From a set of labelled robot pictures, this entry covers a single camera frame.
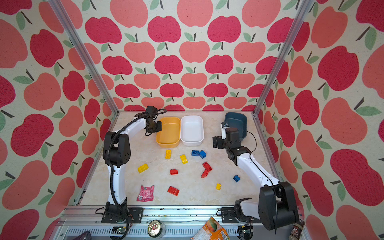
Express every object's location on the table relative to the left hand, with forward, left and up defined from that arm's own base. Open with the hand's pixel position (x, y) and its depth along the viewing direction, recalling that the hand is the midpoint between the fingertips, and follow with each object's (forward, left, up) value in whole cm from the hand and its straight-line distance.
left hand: (162, 129), depth 104 cm
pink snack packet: (-42, +4, -4) cm, 42 cm away
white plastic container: (+1, -22, -3) cm, 22 cm away
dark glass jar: (-59, -69, -1) cm, 91 cm away
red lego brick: (-27, -30, -3) cm, 41 cm away
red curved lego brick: (-30, -10, -4) cm, 32 cm away
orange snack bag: (-59, -30, -3) cm, 66 cm away
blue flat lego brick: (-17, -23, -3) cm, 29 cm away
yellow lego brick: (-27, +9, -4) cm, 29 cm away
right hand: (-14, -41, +11) cm, 45 cm away
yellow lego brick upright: (-17, -5, -5) cm, 18 cm away
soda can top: (-58, -5, +6) cm, 59 cm away
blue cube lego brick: (-18, -28, -4) cm, 34 cm away
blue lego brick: (-34, -47, -3) cm, 58 cm away
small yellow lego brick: (-38, -36, -5) cm, 53 cm away
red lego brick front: (-40, -10, -4) cm, 42 cm away
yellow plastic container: (-4, -6, -2) cm, 7 cm away
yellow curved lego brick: (-21, -16, -4) cm, 27 cm away
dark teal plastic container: (+11, -58, -4) cm, 59 cm away
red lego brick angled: (-31, -29, -2) cm, 42 cm away
